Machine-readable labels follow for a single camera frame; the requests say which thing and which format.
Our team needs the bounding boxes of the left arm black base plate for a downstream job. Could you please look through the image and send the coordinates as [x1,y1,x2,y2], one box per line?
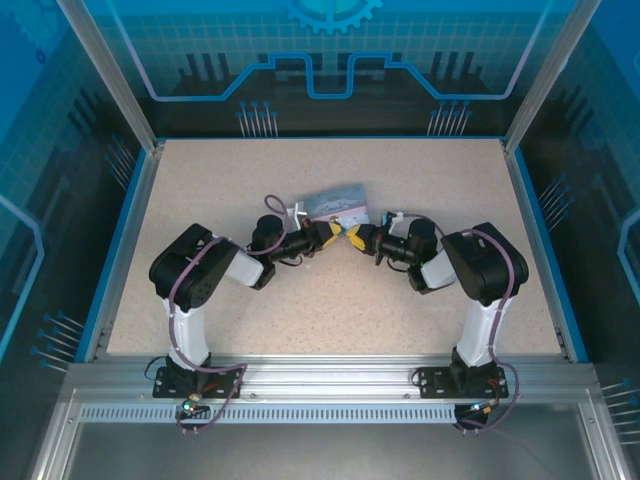
[152,366,245,401]

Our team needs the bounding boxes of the aluminium frame post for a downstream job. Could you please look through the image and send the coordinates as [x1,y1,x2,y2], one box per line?
[53,0,167,152]
[501,0,604,152]

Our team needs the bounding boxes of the slotted grey cable duct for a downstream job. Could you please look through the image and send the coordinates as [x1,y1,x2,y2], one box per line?
[78,404,474,426]

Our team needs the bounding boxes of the aluminium side rail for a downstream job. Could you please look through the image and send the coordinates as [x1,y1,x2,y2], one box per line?
[92,141,167,364]
[501,139,590,364]

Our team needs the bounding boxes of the aluminium mounting rail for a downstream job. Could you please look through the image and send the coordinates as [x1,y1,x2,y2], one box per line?
[64,352,597,402]

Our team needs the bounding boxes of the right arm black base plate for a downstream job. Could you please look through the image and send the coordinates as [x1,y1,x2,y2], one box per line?
[416,366,516,401]

